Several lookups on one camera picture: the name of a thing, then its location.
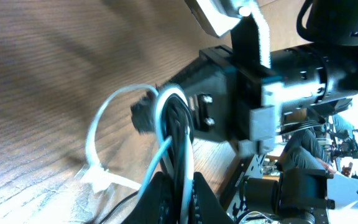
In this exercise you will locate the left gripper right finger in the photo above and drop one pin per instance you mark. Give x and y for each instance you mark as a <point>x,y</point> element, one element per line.
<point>205,207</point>

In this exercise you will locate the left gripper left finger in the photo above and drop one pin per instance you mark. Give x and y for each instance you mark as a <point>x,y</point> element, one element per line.
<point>156,203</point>

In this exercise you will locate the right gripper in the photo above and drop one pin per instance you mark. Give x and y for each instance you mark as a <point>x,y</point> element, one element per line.
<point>232,99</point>

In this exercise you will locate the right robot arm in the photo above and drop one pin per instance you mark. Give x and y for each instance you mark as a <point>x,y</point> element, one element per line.
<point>332,25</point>

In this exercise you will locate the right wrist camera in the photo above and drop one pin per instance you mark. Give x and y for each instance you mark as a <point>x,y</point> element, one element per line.
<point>217,18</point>

